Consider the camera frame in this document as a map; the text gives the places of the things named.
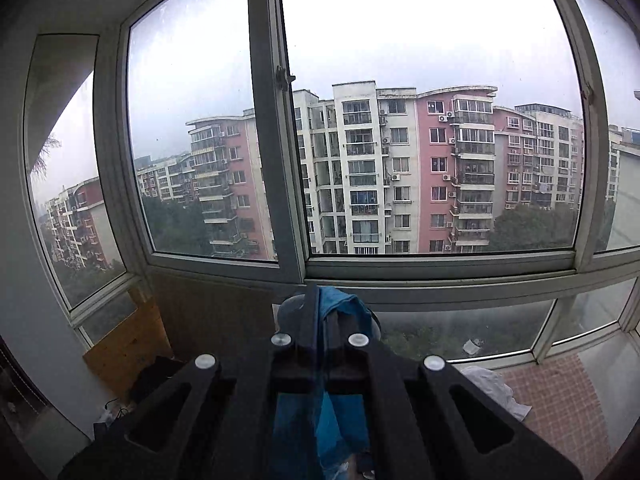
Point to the light blue striped garment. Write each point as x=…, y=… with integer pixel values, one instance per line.
x=300, y=435

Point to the pink checked rug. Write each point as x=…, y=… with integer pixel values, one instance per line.
x=555, y=400

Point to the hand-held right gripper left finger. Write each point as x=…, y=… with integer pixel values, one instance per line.
x=300, y=360

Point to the white paper scrap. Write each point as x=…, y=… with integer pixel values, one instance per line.
x=473, y=346

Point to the white garment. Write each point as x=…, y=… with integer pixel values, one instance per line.
x=495, y=390

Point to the black folded T-shirt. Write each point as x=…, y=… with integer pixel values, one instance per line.
x=152, y=377

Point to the pine wood panel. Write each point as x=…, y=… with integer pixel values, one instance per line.
x=125, y=350

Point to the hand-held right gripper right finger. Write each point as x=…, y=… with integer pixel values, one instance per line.
x=350, y=360

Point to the apartment buildings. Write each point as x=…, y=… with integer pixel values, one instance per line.
x=365, y=160

